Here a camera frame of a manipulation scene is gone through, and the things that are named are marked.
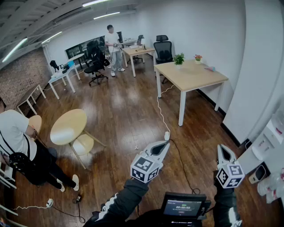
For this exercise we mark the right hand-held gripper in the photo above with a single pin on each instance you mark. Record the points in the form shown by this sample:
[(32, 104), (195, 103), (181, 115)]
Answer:
[(230, 175)]

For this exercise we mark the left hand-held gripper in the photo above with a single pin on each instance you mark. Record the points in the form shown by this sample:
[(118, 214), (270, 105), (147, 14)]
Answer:
[(146, 169)]

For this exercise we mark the pink and blue toy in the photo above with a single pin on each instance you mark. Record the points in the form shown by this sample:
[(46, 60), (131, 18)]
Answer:
[(209, 69)]

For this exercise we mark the person's right forearm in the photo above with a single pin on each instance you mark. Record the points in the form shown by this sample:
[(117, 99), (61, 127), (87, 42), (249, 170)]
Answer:
[(224, 204)]

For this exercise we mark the person's left forearm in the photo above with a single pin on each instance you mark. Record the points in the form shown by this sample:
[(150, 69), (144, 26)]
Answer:
[(124, 199)]

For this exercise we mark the white power adapter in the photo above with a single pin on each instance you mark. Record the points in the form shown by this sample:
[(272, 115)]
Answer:
[(167, 135)]

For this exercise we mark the white water dispenser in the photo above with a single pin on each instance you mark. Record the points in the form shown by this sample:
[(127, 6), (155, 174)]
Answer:
[(264, 148)]

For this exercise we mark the small black monitor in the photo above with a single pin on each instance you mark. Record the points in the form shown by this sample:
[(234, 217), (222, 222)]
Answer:
[(182, 207)]

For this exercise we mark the round wooden stool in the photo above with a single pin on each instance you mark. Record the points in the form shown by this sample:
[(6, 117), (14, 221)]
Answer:
[(83, 145), (35, 123)]

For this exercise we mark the light wooden table white legs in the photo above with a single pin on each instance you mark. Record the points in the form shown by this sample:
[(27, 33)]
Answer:
[(190, 75)]

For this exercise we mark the green potted plant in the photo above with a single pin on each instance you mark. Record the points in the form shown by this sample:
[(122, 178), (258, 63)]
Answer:
[(178, 58)]

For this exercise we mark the round wooden table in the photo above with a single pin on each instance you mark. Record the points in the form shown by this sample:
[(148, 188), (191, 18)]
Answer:
[(67, 127)]

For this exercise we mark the black power adapter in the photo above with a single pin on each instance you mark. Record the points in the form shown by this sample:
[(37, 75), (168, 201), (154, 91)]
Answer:
[(78, 198)]

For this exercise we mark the potted red and yellow flowers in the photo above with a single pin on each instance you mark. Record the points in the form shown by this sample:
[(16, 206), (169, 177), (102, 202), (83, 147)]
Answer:
[(198, 59)]

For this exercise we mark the black office chair with headrest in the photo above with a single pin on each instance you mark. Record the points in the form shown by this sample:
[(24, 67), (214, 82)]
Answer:
[(163, 49)]

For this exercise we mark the small wooden table white legs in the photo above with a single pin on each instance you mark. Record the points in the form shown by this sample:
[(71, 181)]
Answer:
[(137, 51)]

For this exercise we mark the black mesh office chair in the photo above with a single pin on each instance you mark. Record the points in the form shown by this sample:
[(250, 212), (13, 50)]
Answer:
[(96, 59)]

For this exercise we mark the white desk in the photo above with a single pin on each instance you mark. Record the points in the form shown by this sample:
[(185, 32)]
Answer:
[(63, 75)]

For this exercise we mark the blue box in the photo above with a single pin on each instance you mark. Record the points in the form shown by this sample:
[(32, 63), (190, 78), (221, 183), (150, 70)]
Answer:
[(71, 64)]

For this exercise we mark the white power strip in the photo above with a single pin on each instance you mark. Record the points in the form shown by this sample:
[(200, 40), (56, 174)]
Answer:
[(49, 202)]

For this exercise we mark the dark window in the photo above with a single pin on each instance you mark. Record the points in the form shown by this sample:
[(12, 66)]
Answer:
[(76, 49)]

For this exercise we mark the ceiling light tube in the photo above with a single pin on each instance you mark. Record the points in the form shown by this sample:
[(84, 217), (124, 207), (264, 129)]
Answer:
[(106, 15), (14, 50), (94, 2), (52, 37)]

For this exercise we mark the low white frame bench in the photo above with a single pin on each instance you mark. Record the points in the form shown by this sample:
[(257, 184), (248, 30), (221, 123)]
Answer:
[(28, 94)]

